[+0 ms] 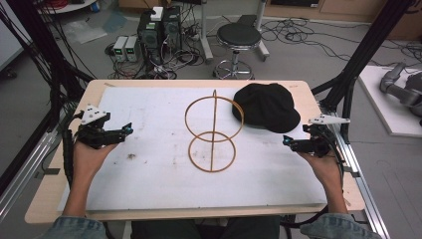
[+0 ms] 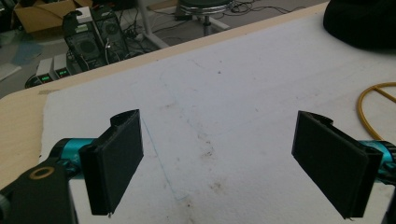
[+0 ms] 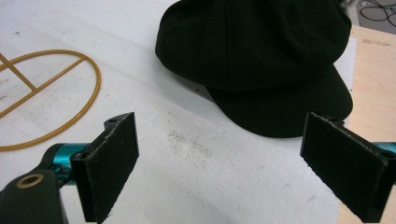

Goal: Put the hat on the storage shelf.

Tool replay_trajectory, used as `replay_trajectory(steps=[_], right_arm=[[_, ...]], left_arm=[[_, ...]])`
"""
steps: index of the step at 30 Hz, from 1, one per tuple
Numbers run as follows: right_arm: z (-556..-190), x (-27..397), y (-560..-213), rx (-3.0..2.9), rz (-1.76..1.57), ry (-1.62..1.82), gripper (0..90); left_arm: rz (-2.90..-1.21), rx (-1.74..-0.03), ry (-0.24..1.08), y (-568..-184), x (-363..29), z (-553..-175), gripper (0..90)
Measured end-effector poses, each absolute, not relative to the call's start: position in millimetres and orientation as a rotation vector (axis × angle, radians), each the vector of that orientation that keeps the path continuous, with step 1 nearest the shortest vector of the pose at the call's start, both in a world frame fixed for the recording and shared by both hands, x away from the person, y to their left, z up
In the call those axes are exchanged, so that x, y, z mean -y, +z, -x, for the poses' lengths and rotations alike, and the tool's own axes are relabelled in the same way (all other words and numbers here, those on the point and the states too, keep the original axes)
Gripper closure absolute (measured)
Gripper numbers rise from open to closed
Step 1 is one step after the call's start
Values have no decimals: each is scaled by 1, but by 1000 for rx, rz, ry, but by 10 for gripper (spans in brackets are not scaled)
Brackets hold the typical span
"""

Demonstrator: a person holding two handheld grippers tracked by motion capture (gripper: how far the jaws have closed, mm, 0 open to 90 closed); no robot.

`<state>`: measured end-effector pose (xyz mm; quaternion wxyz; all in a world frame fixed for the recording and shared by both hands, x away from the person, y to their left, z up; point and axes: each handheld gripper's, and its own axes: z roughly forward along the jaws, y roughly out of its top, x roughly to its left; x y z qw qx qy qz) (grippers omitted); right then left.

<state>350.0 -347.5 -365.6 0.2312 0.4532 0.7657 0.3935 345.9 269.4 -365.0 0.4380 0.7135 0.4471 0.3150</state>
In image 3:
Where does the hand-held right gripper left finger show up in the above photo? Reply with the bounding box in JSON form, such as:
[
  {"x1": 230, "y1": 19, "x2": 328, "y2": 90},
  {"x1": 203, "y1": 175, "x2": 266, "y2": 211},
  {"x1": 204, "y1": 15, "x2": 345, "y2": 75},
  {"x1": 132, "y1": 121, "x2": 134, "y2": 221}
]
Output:
[{"x1": 70, "y1": 112, "x2": 140, "y2": 224}]

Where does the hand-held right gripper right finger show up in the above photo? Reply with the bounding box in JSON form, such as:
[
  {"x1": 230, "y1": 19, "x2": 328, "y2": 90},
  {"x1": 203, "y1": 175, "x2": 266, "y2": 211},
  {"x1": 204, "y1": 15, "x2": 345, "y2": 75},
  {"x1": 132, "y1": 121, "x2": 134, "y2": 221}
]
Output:
[{"x1": 300, "y1": 112, "x2": 396, "y2": 224}]

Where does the black cap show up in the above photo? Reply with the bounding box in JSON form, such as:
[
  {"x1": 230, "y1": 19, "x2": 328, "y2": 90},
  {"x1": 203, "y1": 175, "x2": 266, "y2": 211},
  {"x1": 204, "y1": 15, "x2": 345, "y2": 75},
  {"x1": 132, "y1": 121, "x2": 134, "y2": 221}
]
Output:
[{"x1": 154, "y1": 0, "x2": 354, "y2": 139}]

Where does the gold wire hat stand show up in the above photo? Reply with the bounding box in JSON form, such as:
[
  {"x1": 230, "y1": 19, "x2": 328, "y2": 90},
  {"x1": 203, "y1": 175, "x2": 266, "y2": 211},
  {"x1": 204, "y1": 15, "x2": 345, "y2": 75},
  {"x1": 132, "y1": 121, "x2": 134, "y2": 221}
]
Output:
[{"x1": 0, "y1": 49, "x2": 102, "y2": 152}]

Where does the black cable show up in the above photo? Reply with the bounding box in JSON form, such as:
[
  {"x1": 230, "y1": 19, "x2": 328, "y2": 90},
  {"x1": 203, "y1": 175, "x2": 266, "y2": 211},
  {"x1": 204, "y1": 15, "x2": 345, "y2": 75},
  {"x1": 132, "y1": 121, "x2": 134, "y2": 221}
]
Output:
[{"x1": 359, "y1": 0, "x2": 396, "y2": 28}]

